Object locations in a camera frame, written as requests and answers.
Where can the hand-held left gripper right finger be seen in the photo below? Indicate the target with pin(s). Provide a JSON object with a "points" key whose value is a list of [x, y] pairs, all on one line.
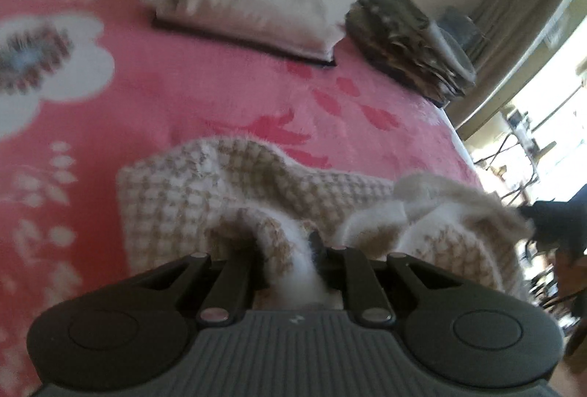
{"points": [[318, 259]]}

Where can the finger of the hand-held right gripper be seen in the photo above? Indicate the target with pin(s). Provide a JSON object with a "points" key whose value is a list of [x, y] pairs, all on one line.
{"points": [[534, 220]]}

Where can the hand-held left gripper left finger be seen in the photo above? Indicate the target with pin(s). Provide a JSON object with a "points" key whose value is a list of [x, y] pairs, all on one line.
{"points": [[231, 282]]}

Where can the beige white houndstooth knit cardigan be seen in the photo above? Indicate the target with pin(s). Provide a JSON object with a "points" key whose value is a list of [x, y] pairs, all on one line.
{"points": [[192, 186]]}

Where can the stack of grey brown clothes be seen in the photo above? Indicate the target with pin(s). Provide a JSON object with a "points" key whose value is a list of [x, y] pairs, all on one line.
{"points": [[403, 39]]}

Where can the folded cream clothes pile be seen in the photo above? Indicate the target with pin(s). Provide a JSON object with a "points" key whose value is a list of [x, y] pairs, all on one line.
{"points": [[243, 2]]}

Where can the beige curtain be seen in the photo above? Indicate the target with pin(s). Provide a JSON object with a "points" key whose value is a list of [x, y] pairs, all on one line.
{"points": [[518, 25]]}

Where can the pink floral blanket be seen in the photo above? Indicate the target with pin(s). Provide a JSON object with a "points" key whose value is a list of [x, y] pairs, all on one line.
{"points": [[137, 94]]}

